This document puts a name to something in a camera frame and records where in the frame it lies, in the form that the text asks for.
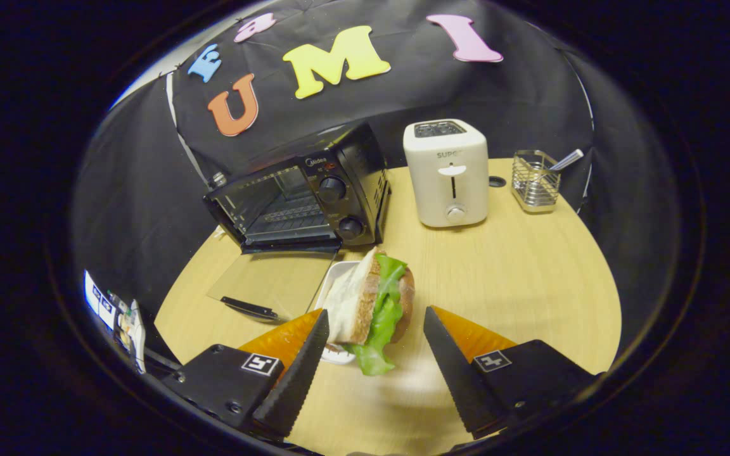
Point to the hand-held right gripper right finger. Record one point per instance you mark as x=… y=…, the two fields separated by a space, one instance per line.
x=454 y=373

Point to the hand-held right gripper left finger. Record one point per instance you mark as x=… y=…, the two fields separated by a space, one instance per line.
x=298 y=380

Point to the lettuce sandwich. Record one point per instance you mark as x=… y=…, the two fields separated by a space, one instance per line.
x=365 y=297

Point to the black electric oven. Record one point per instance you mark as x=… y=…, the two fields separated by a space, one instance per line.
x=352 y=164

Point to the white rectangular dish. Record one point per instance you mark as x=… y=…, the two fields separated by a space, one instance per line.
x=336 y=278

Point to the white object with blue labels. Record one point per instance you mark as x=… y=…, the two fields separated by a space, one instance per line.
x=130 y=329

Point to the white toaster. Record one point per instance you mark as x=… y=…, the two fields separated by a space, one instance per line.
x=447 y=190

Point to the black round table grommet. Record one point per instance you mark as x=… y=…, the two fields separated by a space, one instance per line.
x=497 y=182

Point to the clear plastic water bottle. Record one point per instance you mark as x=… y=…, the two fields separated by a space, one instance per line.
x=218 y=180

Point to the silver utensil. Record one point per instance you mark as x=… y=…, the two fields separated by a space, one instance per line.
x=568 y=159

